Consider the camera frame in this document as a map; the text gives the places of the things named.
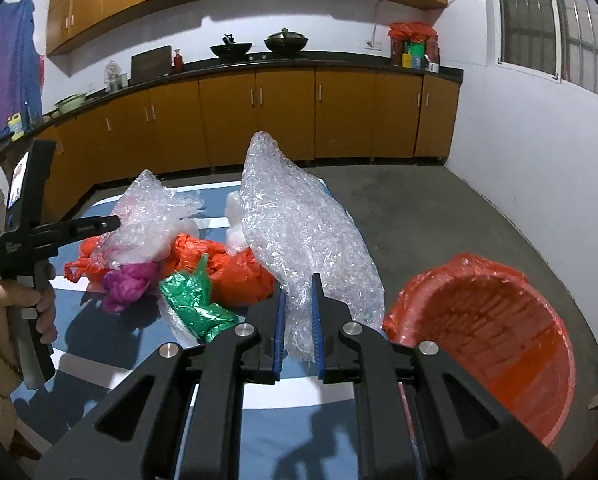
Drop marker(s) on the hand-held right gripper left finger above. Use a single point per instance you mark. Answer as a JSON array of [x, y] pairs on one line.
[[279, 332]]

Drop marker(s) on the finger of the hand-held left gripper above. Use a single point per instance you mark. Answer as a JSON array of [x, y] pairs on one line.
[[96, 223]]

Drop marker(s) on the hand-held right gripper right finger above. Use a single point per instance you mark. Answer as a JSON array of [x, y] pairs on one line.
[[319, 332]]

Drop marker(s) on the small clear bubble wrap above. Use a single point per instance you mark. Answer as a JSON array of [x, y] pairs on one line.
[[144, 215]]

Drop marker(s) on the orange plastic bag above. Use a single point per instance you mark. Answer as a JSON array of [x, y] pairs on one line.
[[191, 252], [244, 277]]

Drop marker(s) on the purple plastic bag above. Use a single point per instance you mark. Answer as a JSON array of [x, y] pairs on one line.
[[129, 285]]

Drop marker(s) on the green plastic bag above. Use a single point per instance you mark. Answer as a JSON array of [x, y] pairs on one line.
[[191, 300]]

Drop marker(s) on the large clear bubble wrap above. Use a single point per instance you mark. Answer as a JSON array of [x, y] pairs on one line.
[[299, 220]]

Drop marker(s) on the white plastic bag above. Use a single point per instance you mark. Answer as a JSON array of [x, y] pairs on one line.
[[235, 225]]

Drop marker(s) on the red lined waste bin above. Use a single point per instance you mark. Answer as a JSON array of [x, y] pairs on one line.
[[489, 340]]

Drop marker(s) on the person's left hand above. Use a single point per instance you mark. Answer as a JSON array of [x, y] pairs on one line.
[[46, 310]]

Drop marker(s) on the blue white striped mat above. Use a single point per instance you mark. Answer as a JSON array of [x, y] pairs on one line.
[[289, 430]]

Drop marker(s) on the yellow detergent bottle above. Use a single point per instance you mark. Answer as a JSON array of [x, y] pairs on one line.
[[16, 127]]

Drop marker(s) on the green bowl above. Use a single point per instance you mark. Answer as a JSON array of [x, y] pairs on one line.
[[70, 103]]

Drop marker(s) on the glass jar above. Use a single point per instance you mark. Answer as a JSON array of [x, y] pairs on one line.
[[113, 76]]

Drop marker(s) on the purple hanging cloth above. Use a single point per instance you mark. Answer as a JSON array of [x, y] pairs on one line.
[[9, 75]]

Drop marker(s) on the dark wooden cutting board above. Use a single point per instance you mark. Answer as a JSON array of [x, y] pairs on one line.
[[151, 64]]

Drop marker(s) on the red bottle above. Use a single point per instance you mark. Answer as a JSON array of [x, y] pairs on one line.
[[178, 61]]

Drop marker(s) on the wooden lower kitchen cabinets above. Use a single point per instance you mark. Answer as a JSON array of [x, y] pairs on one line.
[[289, 115]]

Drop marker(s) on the black open wok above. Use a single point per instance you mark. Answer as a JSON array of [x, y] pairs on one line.
[[231, 49]]

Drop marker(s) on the black wok with lid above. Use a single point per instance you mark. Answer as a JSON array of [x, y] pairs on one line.
[[286, 42]]

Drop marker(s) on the black kitchen countertop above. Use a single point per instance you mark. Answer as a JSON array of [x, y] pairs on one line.
[[329, 56]]

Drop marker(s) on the green plastic container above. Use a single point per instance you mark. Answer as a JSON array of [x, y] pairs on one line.
[[416, 55]]

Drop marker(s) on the red bag on packages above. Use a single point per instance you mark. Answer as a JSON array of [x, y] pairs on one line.
[[413, 32]]

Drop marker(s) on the barred window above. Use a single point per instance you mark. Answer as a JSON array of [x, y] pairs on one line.
[[554, 25]]

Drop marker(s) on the white wall outlet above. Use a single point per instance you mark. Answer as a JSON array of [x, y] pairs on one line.
[[374, 45]]

